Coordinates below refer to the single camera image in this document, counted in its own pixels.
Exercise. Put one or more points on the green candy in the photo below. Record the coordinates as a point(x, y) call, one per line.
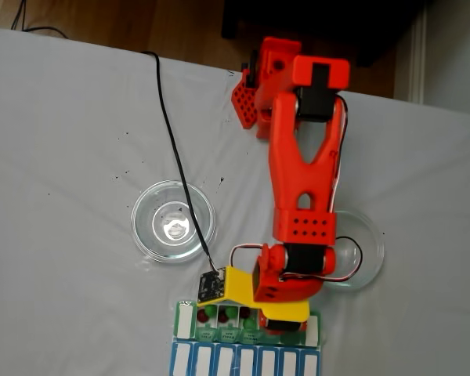
point(231, 312)
point(250, 323)
point(210, 311)

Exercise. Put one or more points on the red candy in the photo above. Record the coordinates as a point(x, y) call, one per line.
point(222, 318)
point(244, 312)
point(201, 315)

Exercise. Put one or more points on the weekly pill organizer box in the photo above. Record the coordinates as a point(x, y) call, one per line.
point(227, 356)

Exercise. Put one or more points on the clear glass dish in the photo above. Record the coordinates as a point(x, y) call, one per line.
point(145, 235)
point(370, 254)

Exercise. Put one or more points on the orange perforated holder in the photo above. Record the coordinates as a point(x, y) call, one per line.
point(244, 103)

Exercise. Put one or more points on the white tablecloth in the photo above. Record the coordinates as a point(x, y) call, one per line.
point(62, 156)

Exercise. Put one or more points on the white door trim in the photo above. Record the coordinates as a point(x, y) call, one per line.
point(417, 58)

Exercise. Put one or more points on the dark wooden furniture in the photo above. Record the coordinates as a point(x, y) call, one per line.
point(376, 23)

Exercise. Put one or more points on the camera board in yellow mount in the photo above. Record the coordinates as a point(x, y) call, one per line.
point(211, 286)

